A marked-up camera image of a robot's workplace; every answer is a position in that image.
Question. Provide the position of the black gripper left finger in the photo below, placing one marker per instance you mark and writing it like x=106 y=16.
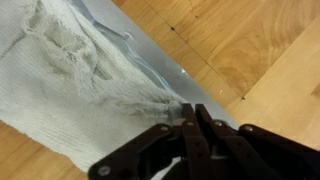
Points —
x=196 y=150

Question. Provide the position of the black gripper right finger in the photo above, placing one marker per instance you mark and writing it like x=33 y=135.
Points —
x=260 y=156

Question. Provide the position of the white woven towel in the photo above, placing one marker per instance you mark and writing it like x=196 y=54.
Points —
x=66 y=100

